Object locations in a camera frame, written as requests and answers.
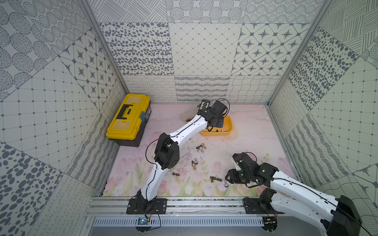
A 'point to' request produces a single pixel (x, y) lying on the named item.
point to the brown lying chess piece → (217, 179)
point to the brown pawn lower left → (176, 174)
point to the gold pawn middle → (194, 165)
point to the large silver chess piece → (226, 185)
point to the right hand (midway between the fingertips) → (230, 180)
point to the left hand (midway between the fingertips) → (220, 119)
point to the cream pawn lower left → (181, 169)
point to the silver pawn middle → (196, 162)
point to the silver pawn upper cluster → (201, 150)
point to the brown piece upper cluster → (198, 147)
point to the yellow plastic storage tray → (225, 130)
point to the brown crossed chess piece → (211, 178)
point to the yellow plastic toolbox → (127, 127)
